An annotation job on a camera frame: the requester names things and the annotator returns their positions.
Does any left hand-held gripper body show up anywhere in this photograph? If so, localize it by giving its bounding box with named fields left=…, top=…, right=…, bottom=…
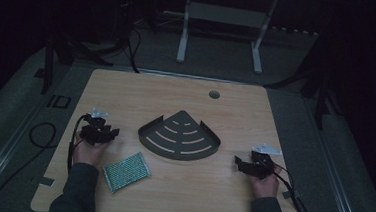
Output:
left=79, top=107, right=114, bottom=149

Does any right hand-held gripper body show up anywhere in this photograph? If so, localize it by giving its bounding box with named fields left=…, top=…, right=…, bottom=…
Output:
left=246, top=142, right=284, bottom=183

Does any person's left hand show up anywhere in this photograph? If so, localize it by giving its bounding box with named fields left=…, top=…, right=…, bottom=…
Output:
left=71, top=131, right=112, bottom=169

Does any person's right hand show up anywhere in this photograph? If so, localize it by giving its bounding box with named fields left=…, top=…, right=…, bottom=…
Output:
left=247, top=162, right=284, bottom=201

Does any green dotted sponge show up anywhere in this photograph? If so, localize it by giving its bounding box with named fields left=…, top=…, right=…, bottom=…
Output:
left=100, top=148, right=154, bottom=198

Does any grey tape strip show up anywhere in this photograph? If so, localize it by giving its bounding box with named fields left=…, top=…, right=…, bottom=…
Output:
left=281, top=189, right=302, bottom=201
left=37, top=175, right=56, bottom=188

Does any black metal corner shelf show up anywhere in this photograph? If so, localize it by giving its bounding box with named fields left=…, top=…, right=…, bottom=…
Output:
left=135, top=107, right=225, bottom=164

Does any black tripod stand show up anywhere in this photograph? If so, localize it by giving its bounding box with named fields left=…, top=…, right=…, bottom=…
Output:
left=264, top=55, right=347, bottom=133
left=38, top=30, right=117, bottom=101

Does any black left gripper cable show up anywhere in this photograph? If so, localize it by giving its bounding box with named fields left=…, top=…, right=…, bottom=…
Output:
left=0, top=107, right=89, bottom=212

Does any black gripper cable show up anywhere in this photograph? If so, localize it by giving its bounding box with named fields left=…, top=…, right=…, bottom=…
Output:
left=267, top=161, right=317, bottom=212
left=0, top=107, right=89, bottom=212

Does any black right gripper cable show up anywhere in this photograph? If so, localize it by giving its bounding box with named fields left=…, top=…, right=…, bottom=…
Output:
left=267, top=161, right=317, bottom=212

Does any metal floor rail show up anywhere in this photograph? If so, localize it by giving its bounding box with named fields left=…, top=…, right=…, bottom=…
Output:
left=0, top=62, right=74, bottom=212
left=297, top=95, right=376, bottom=212

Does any black floor cable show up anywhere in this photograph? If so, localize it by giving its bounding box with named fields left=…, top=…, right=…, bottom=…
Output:
left=123, top=26, right=144, bottom=75

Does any white metal desk frame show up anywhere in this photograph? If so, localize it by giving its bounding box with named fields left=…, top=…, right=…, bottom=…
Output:
left=175, top=0, right=280, bottom=76

